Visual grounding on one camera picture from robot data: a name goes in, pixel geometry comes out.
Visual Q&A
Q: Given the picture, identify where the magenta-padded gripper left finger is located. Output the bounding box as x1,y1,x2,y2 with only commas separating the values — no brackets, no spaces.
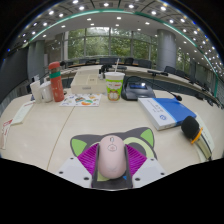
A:
56,142,101,189

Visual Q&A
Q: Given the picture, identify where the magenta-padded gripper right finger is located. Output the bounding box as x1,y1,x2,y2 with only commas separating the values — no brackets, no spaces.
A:
123,143,167,189

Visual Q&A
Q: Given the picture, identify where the pink computer mouse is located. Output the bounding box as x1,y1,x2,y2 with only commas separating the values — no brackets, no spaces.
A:
97,134,128,180

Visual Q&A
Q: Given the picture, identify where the cat-shaped grey green mouse pad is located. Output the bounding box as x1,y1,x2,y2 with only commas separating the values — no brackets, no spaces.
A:
69,126,158,183

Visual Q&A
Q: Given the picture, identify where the blue and white book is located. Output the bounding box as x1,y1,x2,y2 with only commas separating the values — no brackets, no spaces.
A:
137,97,198,131

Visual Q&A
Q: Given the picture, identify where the colourful sticker sheet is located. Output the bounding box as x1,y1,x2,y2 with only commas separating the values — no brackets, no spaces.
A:
59,93,102,108

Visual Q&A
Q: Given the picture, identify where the black handheld microphone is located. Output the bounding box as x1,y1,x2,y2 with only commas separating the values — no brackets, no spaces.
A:
180,115,214,161

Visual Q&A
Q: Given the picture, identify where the black conference microphone console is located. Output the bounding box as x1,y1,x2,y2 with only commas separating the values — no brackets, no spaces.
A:
120,75,184,102

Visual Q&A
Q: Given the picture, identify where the white paper sheet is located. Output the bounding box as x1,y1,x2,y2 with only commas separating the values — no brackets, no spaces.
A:
194,114,216,161

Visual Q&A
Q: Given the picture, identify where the beige cardboard box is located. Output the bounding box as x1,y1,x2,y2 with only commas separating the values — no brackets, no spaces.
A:
70,69,108,95

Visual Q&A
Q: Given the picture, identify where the printed paper cup with straw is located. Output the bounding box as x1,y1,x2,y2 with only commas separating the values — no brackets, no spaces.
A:
104,59,126,102

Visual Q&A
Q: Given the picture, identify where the white lidded mug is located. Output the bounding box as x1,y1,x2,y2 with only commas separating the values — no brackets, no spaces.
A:
39,80,54,104

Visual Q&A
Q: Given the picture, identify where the white printed booklet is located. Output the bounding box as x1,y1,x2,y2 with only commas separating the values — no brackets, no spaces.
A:
11,100,36,126

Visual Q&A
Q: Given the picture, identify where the red drink bottle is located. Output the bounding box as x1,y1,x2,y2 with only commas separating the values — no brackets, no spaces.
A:
48,61,65,103

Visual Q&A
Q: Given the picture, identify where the stack of white paper cups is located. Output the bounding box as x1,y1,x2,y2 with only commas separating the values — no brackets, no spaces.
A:
29,79,44,104

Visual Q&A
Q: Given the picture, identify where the red and white leaflet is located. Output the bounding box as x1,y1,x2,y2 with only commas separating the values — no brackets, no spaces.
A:
0,118,14,150

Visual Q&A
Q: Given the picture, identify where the group of dark office chairs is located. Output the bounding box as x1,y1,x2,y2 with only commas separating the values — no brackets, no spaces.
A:
64,56,221,101

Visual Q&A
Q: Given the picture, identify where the group of ceiling lights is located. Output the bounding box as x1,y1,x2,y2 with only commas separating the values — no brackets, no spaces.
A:
19,0,224,73

